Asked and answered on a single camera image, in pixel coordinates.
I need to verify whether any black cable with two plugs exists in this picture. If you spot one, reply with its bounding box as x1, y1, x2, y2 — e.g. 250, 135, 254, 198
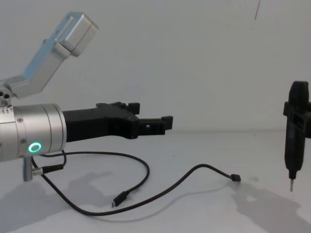
31, 150, 242, 216

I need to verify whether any white table cloth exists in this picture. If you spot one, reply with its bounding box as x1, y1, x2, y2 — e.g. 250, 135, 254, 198
0, 130, 311, 233

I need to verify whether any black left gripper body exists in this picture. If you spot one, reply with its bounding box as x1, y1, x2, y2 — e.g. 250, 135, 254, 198
62, 101, 140, 144

